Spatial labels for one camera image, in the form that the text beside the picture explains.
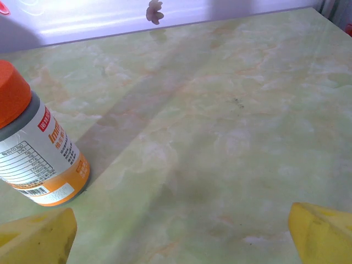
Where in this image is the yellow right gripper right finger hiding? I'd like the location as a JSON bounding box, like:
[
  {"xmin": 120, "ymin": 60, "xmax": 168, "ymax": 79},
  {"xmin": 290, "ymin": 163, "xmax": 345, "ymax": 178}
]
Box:
[{"xmin": 287, "ymin": 202, "xmax": 352, "ymax": 264}]

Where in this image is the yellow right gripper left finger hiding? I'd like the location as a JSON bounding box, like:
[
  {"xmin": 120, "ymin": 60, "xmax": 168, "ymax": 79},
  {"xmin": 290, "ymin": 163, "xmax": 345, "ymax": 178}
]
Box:
[{"xmin": 0, "ymin": 207, "xmax": 78, "ymax": 264}]

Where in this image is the orange-capped vitamin bottle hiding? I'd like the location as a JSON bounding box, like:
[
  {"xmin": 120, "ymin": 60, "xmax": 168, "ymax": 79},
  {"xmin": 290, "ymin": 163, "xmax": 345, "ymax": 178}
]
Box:
[{"xmin": 0, "ymin": 59, "xmax": 91, "ymax": 207}]

